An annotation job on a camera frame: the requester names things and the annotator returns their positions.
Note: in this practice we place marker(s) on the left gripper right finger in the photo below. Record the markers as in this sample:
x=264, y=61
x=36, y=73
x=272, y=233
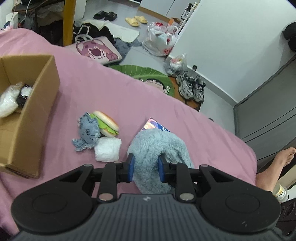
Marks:
x=178, y=176

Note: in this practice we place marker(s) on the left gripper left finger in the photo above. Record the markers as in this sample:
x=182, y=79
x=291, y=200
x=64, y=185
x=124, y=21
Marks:
x=112, y=174

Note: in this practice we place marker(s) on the white soft packet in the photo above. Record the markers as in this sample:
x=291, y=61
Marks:
x=107, y=149

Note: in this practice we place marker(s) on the grey fluffy plush toy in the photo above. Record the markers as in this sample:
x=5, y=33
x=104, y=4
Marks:
x=146, y=147

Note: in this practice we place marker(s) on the hamburger plush toy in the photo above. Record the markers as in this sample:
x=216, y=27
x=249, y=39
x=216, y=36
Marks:
x=107, y=126

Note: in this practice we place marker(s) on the blue tissue pack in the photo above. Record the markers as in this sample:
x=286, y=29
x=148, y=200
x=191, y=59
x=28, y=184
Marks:
x=152, y=123

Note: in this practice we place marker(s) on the cardboard box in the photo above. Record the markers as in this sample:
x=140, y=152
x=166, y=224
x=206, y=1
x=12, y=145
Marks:
x=22, y=132

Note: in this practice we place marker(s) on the grey sneaker right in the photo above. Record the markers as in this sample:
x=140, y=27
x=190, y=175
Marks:
x=199, y=90

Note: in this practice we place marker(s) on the grey sneaker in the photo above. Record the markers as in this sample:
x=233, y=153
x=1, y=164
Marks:
x=186, y=85
x=199, y=90

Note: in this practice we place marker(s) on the grey sneaker left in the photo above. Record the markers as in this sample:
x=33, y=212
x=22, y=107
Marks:
x=186, y=85

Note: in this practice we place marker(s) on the person's bare foot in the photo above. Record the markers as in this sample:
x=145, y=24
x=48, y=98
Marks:
x=267, y=179

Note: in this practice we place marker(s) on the pink bed cover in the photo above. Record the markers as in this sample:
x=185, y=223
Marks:
x=86, y=86

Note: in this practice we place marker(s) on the green cartoon floor mat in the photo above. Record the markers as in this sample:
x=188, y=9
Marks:
x=152, y=77

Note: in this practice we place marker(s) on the grey cabinet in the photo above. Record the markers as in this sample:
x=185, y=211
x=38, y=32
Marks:
x=265, y=121

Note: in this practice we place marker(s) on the clear plastic trash bag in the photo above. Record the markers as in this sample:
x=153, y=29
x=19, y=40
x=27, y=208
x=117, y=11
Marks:
x=175, y=66

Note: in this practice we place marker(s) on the black item in box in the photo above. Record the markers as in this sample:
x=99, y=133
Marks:
x=24, y=93

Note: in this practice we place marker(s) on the white fluffy item in box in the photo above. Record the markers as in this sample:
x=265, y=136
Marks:
x=8, y=99

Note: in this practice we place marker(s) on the pink bear cushion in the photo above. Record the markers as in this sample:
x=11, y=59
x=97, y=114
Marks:
x=99, y=49

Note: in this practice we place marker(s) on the white red plastic bag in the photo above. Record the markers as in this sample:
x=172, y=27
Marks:
x=160, y=39

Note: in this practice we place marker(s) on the white floor mat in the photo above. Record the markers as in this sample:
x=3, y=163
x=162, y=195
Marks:
x=125, y=34

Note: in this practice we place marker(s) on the black clothes pile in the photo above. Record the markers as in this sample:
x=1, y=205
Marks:
x=88, y=31

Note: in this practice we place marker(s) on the yellow slipper near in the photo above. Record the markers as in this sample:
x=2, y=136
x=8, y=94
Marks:
x=132, y=22

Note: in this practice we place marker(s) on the yellow slipper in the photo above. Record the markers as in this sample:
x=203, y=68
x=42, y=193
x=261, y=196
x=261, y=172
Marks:
x=132, y=22
x=141, y=19

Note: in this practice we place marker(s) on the yellow slipper far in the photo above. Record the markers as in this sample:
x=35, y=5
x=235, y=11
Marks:
x=141, y=19

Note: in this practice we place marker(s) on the black slipper right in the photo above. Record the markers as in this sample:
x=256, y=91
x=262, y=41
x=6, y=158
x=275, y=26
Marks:
x=111, y=16

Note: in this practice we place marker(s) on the black slipper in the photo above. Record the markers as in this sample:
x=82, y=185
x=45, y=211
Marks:
x=111, y=16
x=100, y=15

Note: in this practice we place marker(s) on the black slipper left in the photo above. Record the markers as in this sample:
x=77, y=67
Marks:
x=100, y=15

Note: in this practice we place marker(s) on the white kitchen cabinet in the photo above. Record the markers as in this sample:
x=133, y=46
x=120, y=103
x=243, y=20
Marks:
x=167, y=8

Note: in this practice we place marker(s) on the round white gold table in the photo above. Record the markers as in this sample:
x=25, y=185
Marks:
x=68, y=21

